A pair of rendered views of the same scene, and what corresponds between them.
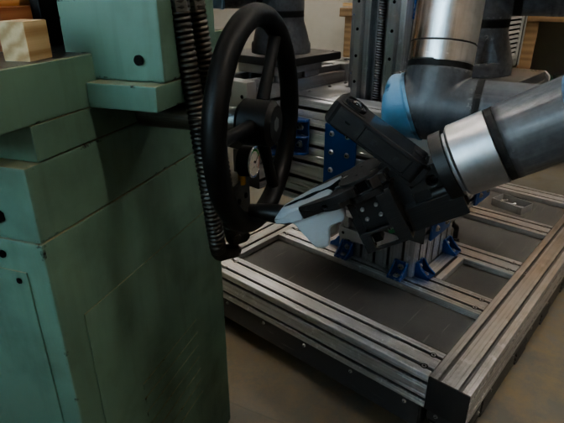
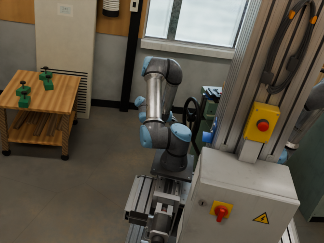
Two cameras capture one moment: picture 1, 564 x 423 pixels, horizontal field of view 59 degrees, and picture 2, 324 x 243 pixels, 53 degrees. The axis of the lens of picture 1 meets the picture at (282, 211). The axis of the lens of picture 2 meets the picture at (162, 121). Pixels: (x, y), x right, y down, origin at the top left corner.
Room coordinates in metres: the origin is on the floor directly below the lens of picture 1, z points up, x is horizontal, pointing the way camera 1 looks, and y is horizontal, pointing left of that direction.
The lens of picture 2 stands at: (2.04, -1.34, 1.94)
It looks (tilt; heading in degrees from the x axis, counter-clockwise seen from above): 32 degrees down; 141
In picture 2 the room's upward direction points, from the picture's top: 12 degrees clockwise
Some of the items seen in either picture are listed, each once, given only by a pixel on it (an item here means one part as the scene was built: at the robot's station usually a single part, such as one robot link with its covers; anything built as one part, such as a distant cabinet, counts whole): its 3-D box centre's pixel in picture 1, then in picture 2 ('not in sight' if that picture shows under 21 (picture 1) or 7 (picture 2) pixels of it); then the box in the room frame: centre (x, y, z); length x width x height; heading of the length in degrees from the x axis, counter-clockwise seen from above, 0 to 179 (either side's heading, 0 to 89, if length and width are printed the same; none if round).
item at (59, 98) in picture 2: not in sight; (42, 110); (-0.50, -0.67, 0.32); 0.66 x 0.57 x 0.64; 152
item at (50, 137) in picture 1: (79, 100); not in sight; (0.72, 0.30, 0.82); 0.40 x 0.21 x 0.04; 161
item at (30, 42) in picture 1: (25, 39); not in sight; (0.56, 0.27, 0.92); 0.04 x 0.03 x 0.04; 168
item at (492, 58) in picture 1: (473, 44); (175, 155); (1.00, -0.37, 0.87); 0.15 x 0.15 x 0.10
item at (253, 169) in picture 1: (246, 165); not in sight; (0.92, 0.07, 0.65); 0.06 x 0.04 x 0.08; 161
